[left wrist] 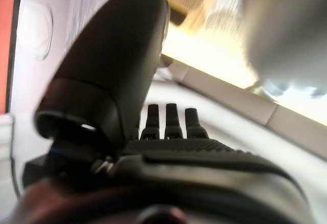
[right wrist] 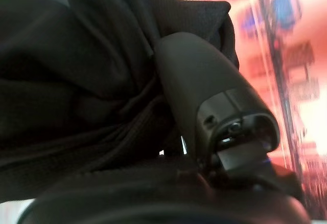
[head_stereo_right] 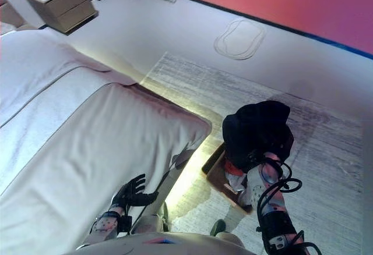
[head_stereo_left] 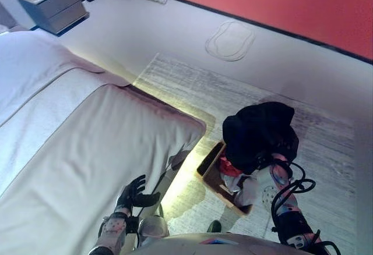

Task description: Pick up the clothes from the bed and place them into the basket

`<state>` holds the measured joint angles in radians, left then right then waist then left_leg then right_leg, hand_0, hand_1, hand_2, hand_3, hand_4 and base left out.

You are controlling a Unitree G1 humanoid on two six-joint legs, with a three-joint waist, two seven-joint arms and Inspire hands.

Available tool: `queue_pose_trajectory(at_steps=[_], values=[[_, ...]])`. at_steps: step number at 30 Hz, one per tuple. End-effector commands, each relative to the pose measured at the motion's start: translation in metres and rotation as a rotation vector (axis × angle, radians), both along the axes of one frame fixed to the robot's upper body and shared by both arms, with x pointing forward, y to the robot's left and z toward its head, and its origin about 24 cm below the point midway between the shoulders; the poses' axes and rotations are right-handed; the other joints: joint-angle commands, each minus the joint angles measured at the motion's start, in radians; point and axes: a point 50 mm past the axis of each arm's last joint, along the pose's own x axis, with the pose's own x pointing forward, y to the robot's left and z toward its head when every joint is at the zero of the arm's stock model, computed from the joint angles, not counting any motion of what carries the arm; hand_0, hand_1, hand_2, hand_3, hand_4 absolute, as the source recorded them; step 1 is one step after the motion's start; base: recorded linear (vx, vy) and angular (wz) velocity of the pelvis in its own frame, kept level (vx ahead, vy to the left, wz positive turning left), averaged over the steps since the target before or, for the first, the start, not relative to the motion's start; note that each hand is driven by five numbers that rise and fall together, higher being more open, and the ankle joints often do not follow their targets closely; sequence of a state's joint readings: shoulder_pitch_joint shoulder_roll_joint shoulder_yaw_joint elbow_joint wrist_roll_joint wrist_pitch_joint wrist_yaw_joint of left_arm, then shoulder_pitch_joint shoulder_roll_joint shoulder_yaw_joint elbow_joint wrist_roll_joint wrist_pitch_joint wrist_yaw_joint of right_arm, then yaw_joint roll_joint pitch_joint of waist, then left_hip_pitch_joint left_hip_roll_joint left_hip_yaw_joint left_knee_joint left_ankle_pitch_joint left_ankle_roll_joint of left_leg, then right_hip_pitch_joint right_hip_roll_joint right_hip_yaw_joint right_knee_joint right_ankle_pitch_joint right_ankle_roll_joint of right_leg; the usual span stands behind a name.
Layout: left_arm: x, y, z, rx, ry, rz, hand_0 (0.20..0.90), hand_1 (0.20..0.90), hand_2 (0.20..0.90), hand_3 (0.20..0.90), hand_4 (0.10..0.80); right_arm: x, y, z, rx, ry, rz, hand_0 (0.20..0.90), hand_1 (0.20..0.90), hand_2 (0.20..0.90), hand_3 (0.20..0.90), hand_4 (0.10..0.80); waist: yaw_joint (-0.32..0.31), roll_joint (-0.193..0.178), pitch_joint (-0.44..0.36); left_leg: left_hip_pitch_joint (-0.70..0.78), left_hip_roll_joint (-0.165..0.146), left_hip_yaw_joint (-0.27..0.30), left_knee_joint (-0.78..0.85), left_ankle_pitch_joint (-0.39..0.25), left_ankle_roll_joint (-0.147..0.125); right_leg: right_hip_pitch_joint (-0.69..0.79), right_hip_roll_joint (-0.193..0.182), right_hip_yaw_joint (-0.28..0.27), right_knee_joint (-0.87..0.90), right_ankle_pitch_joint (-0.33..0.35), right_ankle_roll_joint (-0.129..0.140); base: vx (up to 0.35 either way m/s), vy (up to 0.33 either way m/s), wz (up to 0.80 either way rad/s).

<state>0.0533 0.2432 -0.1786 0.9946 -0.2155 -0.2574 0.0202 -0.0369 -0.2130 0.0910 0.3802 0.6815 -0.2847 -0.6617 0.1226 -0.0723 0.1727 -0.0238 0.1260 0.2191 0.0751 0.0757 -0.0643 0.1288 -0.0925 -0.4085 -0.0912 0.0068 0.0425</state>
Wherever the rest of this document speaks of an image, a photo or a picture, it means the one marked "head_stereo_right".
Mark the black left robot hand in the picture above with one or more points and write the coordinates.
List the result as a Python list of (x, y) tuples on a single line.
[(131, 194)]

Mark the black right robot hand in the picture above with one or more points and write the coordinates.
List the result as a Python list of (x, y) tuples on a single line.
[(262, 153)]

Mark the black garment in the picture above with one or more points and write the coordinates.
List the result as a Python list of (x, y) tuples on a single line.
[(256, 127)]

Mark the red garment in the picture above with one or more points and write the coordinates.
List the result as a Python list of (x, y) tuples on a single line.
[(231, 167)]

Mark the white garment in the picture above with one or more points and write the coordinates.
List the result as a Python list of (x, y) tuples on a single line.
[(234, 182)]

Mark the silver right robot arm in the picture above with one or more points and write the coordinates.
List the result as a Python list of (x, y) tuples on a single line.
[(274, 220)]

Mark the tan rectangular laundry basket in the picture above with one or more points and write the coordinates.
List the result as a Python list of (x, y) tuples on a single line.
[(217, 179)]

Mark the bed with beige cover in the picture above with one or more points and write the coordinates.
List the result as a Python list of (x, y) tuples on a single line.
[(116, 138)]

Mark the silver left robot leg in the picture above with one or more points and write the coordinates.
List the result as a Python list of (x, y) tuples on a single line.
[(151, 220)]

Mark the grey robot torso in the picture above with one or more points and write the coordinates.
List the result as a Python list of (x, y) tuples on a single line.
[(163, 244)]

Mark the white oval floor mat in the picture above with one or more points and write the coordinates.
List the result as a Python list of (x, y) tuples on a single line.
[(240, 39)]

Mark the white duvet with grey piping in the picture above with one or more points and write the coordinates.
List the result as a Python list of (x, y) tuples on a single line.
[(38, 86)]

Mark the wooden two-drawer nightstand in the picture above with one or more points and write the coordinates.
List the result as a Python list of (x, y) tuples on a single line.
[(64, 7)]

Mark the dark wall baseboard strip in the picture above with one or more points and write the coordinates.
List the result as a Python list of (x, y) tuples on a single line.
[(277, 23)]

